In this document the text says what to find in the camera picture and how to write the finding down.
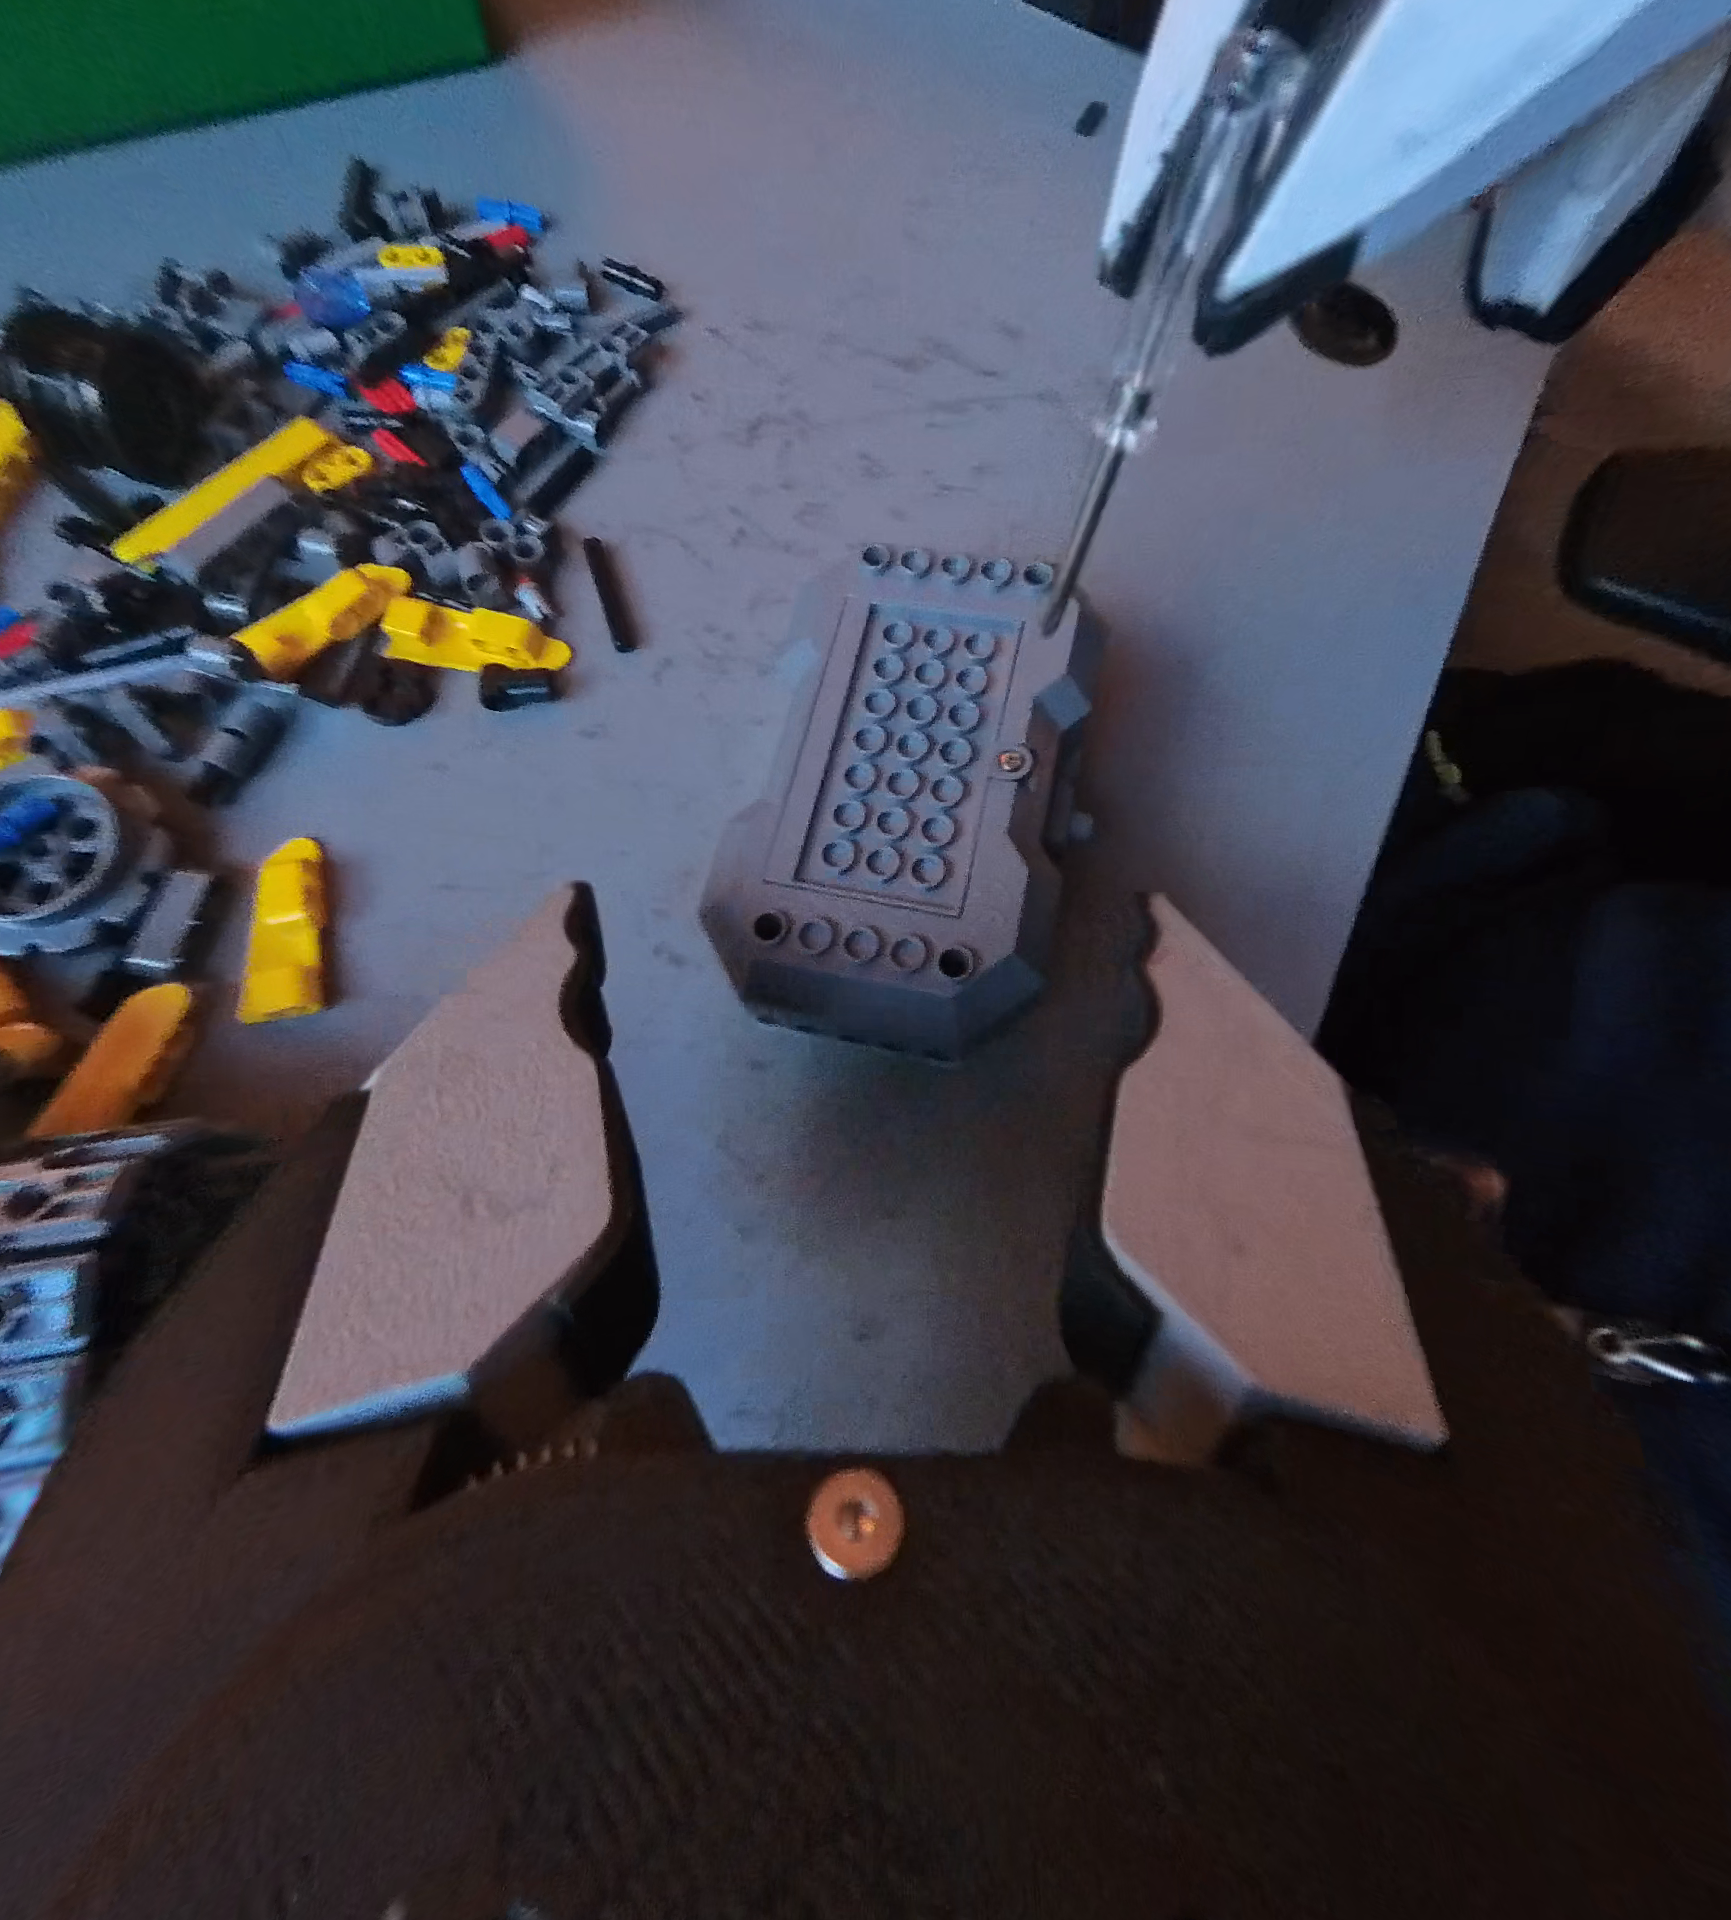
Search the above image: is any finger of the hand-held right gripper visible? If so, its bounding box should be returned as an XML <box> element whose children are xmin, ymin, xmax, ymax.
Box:
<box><xmin>1098</xmin><ymin>0</ymin><xmax>1268</xmax><ymax>291</ymax></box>
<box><xmin>1200</xmin><ymin>0</ymin><xmax>1731</xmax><ymax>351</ymax></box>

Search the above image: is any green plastic bin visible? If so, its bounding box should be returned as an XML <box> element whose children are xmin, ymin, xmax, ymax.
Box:
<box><xmin>0</xmin><ymin>0</ymin><xmax>493</xmax><ymax>191</ymax></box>

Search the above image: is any black axle rod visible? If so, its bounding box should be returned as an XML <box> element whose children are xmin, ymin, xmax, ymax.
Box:
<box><xmin>585</xmin><ymin>537</ymin><xmax>643</xmax><ymax>655</ymax></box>

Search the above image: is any metal lanyard clip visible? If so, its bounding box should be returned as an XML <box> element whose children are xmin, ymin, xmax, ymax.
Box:
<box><xmin>1586</xmin><ymin>1321</ymin><xmax>1731</xmax><ymax>1399</ymax></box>

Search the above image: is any grey sprocket wheel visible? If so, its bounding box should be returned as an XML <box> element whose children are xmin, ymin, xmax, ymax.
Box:
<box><xmin>0</xmin><ymin>772</ymin><xmax>155</xmax><ymax>963</ymax></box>

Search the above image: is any grey studded battery box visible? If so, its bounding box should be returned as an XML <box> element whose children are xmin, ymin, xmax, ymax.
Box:
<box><xmin>700</xmin><ymin>543</ymin><xmax>1108</xmax><ymax>1064</ymax></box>

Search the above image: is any pile of small brick pieces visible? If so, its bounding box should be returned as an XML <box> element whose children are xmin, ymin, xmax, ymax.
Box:
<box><xmin>0</xmin><ymin>156</ymin><xmax>689</xmax><ymax>978</ymax></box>

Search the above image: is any clear-handled screwdriver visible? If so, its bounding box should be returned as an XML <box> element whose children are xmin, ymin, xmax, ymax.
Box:
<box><xmin>1040</xmin><ymin>31</ymin><xmax>1318</xmax><ymax>640</ymax></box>

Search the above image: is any black chair armrest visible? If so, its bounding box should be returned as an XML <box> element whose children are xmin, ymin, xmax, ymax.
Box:
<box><xmin>1562</xmin><ymin>442</ymin><xmax>1731</xmax><ymax>692</ymax></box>

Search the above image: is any long yellow panel piece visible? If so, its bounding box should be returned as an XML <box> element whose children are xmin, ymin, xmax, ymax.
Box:
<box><xmin>27</xmin><ymin>983</ymin><xmax>201</xmax><ymax>1142</ymax></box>

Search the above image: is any black ribbed tyre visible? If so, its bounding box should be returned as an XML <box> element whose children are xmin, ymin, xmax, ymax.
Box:
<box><xmin>3</xmin><ymin>300</ymin><xmax>223</xmax><ymax>468</ymax></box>

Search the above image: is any short yellow curved piece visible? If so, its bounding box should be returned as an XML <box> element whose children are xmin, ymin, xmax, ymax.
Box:
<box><xmin>237</xmin><ymin>837</ymin><xmax>335</xmax><ymax>1027</ymax></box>

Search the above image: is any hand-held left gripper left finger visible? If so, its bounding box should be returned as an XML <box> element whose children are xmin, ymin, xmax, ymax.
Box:
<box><xmin>271</xmin><ymin>883</ymin><xmax>661</xmax><ymax>1430</ymax></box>

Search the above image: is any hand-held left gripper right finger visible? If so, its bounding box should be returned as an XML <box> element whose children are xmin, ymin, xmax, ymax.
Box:
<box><xmin>1058</xmin><ymin>893</ymin><xmax>1452</xmax><ymax>1469</ymax></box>

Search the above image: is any black cloth with zip pull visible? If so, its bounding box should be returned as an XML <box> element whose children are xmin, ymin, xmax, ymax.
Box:
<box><xmin>1330</xmin><ymin>661</ymin><xmax>1731</xmax><ymax>1053</ymax></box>

